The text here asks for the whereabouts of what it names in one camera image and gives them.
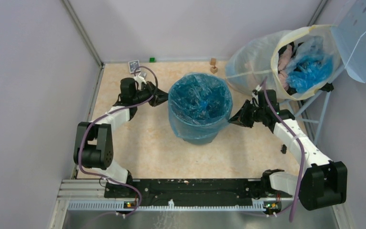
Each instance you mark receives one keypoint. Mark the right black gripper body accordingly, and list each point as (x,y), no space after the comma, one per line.
(258,111)

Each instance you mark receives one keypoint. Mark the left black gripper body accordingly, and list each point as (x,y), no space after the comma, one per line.
(148,91)

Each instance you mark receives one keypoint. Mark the blue plastic trash bag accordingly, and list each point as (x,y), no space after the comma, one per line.
(199,99)

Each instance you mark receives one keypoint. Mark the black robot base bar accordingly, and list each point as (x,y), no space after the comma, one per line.
(194,192)

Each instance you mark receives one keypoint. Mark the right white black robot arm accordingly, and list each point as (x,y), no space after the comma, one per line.
(321,182)

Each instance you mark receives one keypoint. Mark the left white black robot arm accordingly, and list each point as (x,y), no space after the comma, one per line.
(93,143)

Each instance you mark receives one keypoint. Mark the teal plastic trash bin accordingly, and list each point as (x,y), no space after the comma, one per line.
(200,135)

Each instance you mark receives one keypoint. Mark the blue bags inside large bag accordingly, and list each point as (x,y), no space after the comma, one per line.
(309,65)

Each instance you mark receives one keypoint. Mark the playing card deck box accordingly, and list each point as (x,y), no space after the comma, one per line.
(134,66)

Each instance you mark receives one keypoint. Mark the small black clip part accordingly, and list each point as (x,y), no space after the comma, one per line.
(283,149)

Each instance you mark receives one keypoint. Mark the lower small wooden block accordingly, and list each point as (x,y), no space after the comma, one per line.
(213,69)

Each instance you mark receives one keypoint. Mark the small wooden block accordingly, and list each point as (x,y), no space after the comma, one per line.
(213,69)
(213,61)

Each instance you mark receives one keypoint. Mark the large translucent stuffed bag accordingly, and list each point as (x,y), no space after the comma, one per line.
(264,60)

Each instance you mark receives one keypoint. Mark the upper small wooden block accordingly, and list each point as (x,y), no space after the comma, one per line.
(213,61)

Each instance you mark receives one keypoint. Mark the perforated white metal panel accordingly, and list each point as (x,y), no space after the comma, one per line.
(350,37)

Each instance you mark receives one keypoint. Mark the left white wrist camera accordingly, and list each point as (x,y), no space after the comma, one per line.
(140,79)

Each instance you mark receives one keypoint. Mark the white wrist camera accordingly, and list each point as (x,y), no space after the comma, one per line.
(258,90)
(140,79)

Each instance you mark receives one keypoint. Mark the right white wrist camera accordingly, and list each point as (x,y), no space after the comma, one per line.
(258,90)

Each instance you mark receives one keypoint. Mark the aluminium frame post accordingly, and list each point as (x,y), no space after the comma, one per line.
(81,31)

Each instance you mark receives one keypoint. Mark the white slotted cable duct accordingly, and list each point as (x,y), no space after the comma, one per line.
(115,205)

